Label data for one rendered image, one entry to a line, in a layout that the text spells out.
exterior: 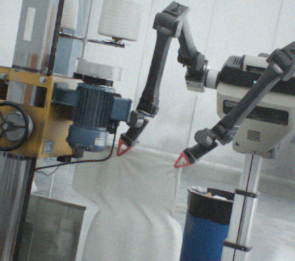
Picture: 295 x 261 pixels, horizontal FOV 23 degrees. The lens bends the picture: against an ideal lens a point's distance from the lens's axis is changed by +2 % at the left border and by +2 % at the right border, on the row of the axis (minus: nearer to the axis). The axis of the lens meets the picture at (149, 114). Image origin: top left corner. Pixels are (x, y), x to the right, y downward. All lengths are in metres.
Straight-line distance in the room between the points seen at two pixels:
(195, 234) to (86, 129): 2.62
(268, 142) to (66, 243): 1.07
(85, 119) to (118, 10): 0.45
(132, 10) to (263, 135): 0.94
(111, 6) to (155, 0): 8.70
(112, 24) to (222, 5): 8.47
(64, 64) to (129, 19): 8.89
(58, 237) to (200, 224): 1.81
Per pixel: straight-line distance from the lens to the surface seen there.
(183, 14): 2.88
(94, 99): 2.67
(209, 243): 5.15
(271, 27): 11.04
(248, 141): 3.40
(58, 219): 3.52
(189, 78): 3.29
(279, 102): 3.22
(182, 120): 11.23
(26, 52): 2.72
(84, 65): 2.66
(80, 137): 2.67
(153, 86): 2.94
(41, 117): 2.68
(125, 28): 2.79
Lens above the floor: 1.40
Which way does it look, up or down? 3 degrees down
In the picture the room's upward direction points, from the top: 10 degrees clockwise
